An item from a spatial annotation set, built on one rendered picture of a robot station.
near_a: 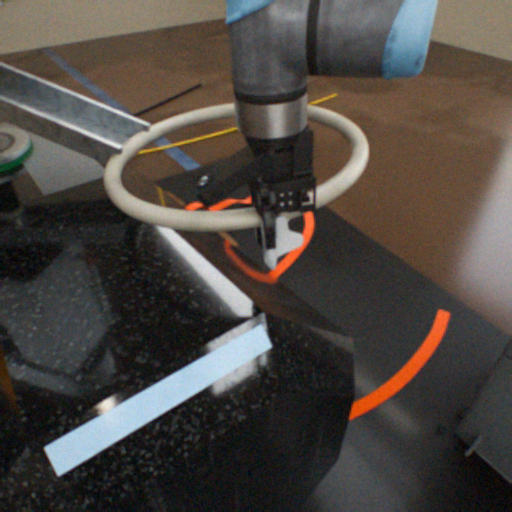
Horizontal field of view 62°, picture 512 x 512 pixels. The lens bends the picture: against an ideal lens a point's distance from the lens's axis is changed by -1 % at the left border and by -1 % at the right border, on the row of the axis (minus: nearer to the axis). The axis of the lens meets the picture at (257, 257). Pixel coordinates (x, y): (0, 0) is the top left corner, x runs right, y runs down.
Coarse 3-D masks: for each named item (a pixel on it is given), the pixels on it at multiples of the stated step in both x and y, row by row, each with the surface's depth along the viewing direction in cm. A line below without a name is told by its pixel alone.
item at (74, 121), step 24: (0, 72) 93; (24, 72) 92; (0, 96) 84; (24, 96) 94; (48, 96) 93; (72, 96) 91; (24, 120) 85; (48, 120) 83; (72, 120) 92; (96, 120) 93; (120, 120) 91; (72, 144) 85; (96, 144) 83; (120, 144) 90
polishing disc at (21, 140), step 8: (0, 128) 110; (8, 128) 109; (0, 136) 106; (8, 136) 106; (16, 136) 106; (24, 136) 106; (0, 144) 103; (8, 144) 102; (16, 144) 102; (24, 144) 102; (0, 152) 99; (8, 152) 99; (16, 152) 99; (0, 160) 97; (8, 160) 98
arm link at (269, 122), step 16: (304, 96) 51; (240, 112) 52; (256, 112) 50; (272, 112) 50; (288, 112) 50; (304, 112) 52; (240, 128) 53; (256, 128) 51; (272, 128) 51; (288, 128) 52
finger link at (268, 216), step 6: (264, 198) 59; (264, 204) 58; (264, 210) 58; (270, 210) 58; (264, 216) 58; (270, 216) 58; (264, 222) 59; (270, 222) 59; (264, 228) 60; (270, 228) 59; (270, 234) 60; (270, 240) 61; (270, 246) 62
